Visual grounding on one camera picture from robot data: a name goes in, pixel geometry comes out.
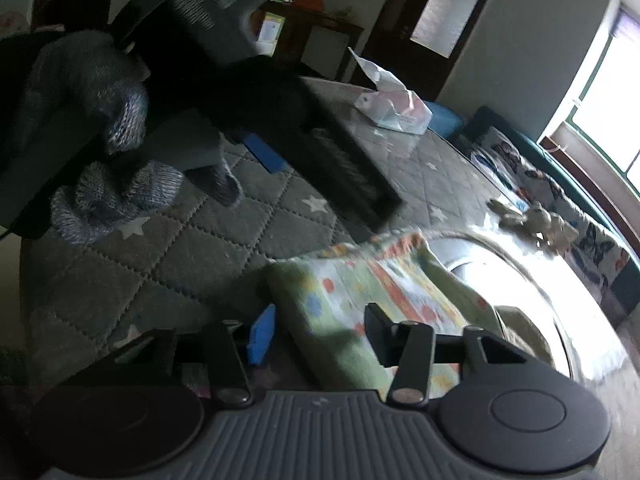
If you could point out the dark wooden cabinet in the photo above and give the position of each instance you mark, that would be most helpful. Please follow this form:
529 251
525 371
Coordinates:
310 25

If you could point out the small pale plush toy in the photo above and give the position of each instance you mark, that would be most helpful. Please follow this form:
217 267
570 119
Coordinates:
535 220

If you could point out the teal sofa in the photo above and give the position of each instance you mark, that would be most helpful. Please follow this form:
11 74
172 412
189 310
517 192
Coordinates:
625 280

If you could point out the blue box stool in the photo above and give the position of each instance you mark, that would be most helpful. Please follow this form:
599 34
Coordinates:
444 120

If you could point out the colourful printed children's shirt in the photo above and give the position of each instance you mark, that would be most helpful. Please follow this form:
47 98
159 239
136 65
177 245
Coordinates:
370 295

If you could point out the grey quilted star mat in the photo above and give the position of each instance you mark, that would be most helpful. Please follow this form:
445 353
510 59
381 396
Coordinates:
200 240

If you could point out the white plastic tissue pack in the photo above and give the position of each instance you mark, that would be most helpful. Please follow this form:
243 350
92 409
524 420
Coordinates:
395 105

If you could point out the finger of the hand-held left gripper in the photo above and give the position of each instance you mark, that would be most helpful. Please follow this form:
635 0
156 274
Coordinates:
265 152
360 180

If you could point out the butterfly print cushion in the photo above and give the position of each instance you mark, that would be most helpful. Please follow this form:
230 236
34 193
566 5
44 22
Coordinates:
500 160
595 250

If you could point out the person's left hand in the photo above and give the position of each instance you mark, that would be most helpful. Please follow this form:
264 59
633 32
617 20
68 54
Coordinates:
100 85

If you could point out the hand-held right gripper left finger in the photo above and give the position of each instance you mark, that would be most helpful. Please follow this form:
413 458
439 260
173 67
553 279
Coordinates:
262 332

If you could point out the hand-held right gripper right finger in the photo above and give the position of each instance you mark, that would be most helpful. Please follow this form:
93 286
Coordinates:
377 332

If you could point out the green framed window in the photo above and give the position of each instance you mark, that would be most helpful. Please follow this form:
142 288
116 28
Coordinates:
610 110

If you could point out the dark wooden door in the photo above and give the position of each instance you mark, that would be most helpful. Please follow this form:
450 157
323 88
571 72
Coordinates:
435 15

